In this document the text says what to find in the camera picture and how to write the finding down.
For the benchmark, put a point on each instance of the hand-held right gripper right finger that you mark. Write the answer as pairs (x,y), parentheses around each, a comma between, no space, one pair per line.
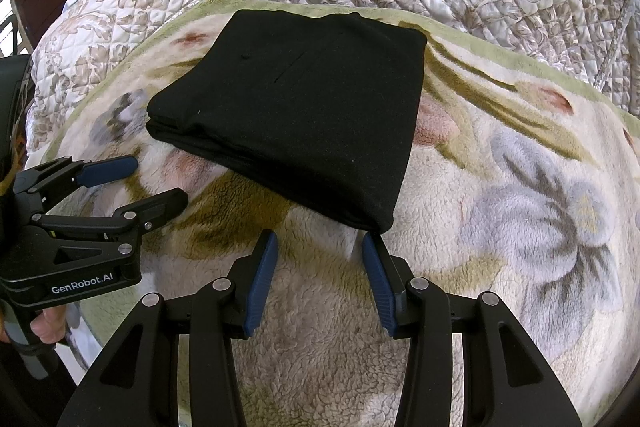
(380,287)

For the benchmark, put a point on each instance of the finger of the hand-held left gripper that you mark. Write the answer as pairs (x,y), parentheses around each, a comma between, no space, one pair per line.
(155,203)
(107,169)

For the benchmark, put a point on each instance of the person's left hand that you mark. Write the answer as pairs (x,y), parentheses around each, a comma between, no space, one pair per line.
(47,327)

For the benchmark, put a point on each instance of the quilted floral pillow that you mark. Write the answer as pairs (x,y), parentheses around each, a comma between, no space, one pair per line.
(125,7)

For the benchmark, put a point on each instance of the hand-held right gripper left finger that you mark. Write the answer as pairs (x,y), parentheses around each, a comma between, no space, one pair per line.
(260,287)

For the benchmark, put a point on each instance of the floral fleece blanket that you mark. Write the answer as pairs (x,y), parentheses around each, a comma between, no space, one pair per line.
(500,257)

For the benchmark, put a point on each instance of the black pants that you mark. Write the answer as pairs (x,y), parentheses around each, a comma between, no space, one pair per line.
(300,107)

